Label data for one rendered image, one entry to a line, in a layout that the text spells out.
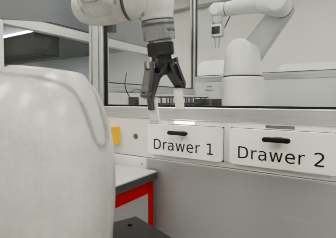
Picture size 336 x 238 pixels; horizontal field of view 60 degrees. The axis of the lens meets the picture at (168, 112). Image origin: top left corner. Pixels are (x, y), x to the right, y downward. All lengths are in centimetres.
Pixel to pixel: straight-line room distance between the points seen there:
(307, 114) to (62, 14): 129
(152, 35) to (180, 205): 60
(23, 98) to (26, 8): 127
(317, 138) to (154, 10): 54
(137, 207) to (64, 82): 76
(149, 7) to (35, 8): 90
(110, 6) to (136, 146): 55
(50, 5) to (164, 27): 95
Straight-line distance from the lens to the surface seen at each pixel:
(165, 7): 80
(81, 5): 87
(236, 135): 92
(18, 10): 155
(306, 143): 87
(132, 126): 114
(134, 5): 81
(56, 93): 32
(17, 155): 31
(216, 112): 95
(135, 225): 60
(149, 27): 80
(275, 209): 95
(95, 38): 130
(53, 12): 166
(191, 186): 104
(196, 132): 97
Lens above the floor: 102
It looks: 2 degrees down
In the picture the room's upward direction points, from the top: straight up
